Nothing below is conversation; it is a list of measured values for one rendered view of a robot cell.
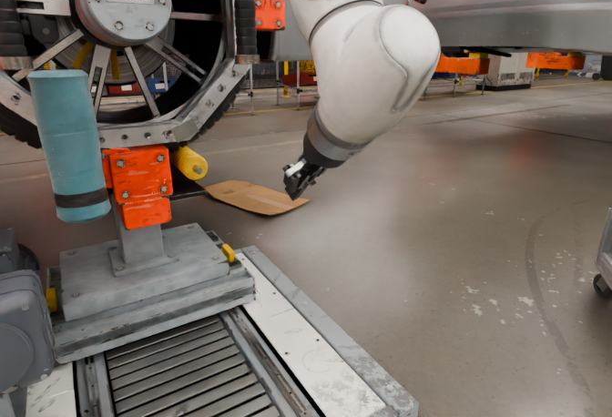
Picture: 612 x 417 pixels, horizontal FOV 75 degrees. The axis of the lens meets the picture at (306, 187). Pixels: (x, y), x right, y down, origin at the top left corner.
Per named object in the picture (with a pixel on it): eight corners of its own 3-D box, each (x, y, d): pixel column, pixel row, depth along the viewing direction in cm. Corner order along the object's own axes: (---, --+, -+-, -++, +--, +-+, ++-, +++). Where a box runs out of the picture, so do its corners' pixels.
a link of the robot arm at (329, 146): (393, 127, 54) (374, 147, 59) (354, 76, 55) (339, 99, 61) (344, 156, 50) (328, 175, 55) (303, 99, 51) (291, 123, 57)
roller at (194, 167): (178, 154, 118) (177, 134, 116) (212, 180, 94) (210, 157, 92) (158, 157, 115) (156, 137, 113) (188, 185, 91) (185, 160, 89)
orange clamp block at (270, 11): (238, 30, 96) (271, 31, 101) (251, 29, 90) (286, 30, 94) (236, -2, 94) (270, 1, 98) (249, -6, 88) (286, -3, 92)
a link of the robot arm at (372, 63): (398, 143, 53) (364, 61, 57) (477, 69, 39) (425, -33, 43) (326, 156, 49) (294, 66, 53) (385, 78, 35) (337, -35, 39)
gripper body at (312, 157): (327, 168, 55) (307, 192, 63) (371, 143, 59) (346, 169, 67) (297, 125, 56) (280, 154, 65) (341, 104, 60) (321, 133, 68)
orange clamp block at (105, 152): (90, 138, 86) (89, 179, 89) (94, 146, 80) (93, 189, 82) (126, 140, 90) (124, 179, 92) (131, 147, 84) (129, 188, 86)
